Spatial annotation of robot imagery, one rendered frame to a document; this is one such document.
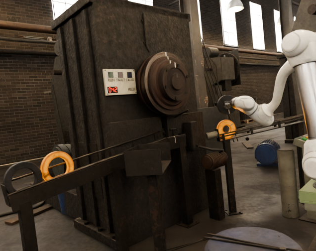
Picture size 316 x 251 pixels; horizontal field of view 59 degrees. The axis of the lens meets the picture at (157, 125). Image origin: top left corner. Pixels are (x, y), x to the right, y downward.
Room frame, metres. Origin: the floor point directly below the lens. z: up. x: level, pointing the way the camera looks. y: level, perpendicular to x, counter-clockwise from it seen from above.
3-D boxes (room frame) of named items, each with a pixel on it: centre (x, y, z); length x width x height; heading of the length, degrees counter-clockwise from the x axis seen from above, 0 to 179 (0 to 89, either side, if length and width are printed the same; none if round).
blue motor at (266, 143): (3.95, -1.52, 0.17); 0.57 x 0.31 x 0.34; 151
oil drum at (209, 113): (4.98, -0.95, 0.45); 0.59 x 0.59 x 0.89
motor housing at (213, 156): (2.28, -0.43, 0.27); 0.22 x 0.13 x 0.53; 131
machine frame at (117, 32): (2.48, 0.19, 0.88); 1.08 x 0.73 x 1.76; 131
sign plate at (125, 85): (2.02, 0.23, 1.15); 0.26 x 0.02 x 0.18; 131
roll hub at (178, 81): (2.09, -0.16, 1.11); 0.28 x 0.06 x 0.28; 131
